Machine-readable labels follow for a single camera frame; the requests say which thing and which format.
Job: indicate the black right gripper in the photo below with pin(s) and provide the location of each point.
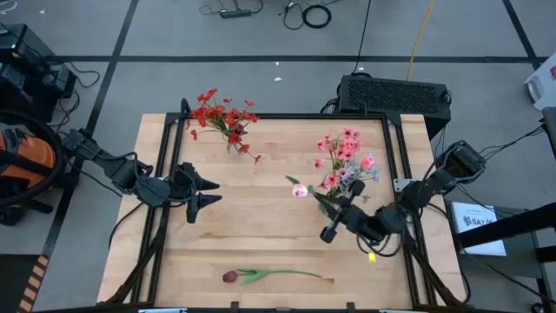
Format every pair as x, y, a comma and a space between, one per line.
360, 219

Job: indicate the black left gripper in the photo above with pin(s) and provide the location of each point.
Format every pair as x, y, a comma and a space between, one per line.
184, 184

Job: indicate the pale pink tulip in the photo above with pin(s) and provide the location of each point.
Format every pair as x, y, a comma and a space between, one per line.
299, 190

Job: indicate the salmon pink tulip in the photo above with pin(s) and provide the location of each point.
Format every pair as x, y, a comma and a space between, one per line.
368, 162

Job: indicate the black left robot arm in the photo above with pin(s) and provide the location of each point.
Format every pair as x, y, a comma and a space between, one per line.
121, 171

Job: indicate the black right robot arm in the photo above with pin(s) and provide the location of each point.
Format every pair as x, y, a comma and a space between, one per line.
428, 191

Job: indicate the clear glass vase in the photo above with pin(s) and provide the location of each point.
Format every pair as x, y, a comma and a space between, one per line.
338, 191
231, 147

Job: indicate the grey-blue flower sprig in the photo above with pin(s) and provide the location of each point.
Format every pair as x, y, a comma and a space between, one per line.
354, 170

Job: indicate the pink flower bunch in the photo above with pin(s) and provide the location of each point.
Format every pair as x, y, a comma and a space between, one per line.
345, 150

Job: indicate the yellow tag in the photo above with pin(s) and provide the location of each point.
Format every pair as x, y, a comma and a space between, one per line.
372, 257

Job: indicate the red flower bunch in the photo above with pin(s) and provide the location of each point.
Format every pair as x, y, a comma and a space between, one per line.
213, 114

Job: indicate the dark red tulip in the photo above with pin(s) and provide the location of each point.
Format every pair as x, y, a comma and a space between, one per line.
229, 276

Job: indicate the black computer case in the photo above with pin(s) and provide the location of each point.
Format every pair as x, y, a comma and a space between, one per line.
391, 97

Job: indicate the white printed booklet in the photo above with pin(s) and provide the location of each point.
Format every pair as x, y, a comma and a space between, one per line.
475, 224

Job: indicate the orange vacuum cleaner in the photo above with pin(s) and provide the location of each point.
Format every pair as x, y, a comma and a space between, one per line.
30, 152

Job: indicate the black power strip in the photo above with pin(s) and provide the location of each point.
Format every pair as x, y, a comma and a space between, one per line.
235, 13

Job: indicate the grey side table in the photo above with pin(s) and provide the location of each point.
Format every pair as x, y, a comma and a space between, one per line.
521, 261

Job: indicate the black power supply box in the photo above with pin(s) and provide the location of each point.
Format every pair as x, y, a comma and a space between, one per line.
30, 87

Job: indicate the black equipment case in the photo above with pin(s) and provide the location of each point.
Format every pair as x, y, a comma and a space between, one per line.
21, 45

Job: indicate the white box device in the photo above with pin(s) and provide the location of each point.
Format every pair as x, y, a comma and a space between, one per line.
542, 89

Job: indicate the grey metal bracket plate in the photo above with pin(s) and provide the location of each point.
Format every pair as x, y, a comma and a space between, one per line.
400, 184

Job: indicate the black aluminium table frame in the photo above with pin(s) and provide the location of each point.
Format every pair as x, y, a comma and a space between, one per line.
304, 116

